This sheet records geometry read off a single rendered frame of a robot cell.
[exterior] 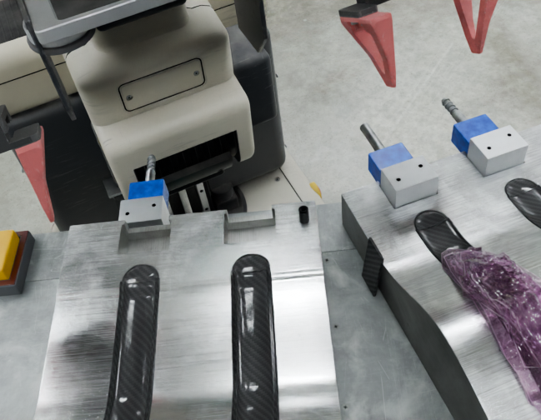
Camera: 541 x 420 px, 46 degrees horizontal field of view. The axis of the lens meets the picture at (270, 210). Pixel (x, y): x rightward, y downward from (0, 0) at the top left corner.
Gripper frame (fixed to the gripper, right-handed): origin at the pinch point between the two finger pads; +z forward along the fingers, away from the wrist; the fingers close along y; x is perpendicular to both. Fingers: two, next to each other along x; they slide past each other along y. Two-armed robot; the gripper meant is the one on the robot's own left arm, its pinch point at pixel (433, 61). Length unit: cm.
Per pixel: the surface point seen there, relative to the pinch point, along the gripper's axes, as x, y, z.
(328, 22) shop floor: 175, 61, 23
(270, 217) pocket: 5.2, -18.9, 11.0
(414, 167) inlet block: 3.2, -2.6, 11.2
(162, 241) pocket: 9.1, -30.1, 10.4
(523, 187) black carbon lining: -0.7, 7.5, 16.6
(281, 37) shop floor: 176, 41, 23
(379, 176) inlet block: 6.4, -5.4, 12.0
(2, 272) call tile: 17, -48, 10
